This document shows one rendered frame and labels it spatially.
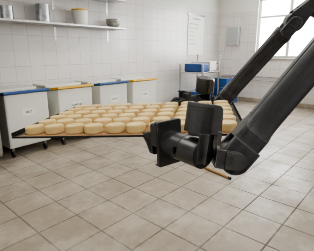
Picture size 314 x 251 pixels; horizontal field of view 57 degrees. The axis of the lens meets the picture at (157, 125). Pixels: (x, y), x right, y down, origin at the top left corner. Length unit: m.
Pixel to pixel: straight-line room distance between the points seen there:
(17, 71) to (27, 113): 0.82
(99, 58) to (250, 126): 4.50
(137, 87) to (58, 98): 1.39
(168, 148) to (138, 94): 4.09
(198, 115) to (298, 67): 0.20
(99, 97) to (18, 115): 1.16
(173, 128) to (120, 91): 3.77
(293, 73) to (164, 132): 0.28
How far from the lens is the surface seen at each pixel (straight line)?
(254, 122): 0.57
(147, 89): 4.80
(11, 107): 3.57
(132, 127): 0.73
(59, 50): 4.57
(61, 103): 3.84
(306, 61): 0.60
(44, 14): 4.23
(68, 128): 0.79
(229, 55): 7.65
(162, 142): 0.62
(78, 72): 4.74
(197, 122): 0.55
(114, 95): 4.33
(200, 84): 1.14
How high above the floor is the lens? 1.19
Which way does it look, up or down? 14 degrees down
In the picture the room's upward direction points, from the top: straight up
